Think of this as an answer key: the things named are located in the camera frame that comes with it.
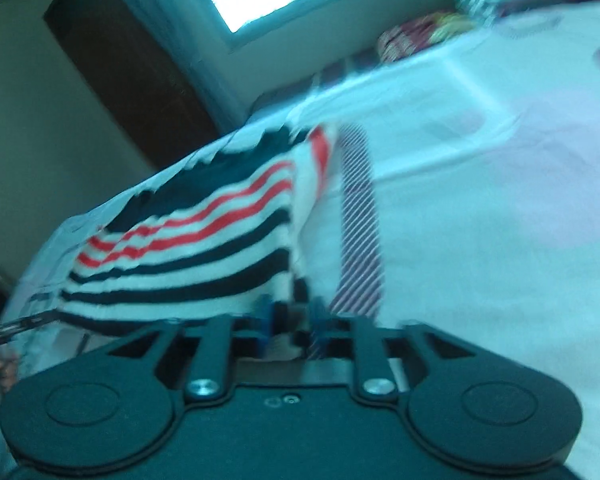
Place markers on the printed bed sheet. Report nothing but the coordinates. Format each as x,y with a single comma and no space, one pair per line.
480,210

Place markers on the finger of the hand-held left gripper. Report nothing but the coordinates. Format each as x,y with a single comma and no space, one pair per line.
15,326

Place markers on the striped knit sweater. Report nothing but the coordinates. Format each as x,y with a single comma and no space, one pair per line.
195,240

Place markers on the dark wooden door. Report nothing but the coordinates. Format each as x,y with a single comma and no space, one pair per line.
125,70

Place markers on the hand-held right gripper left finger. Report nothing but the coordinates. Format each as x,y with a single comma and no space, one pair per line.
266,325

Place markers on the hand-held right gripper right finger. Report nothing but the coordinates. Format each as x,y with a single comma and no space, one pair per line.
319,332

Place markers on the red patterned pillow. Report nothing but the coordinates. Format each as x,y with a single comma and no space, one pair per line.
420,35

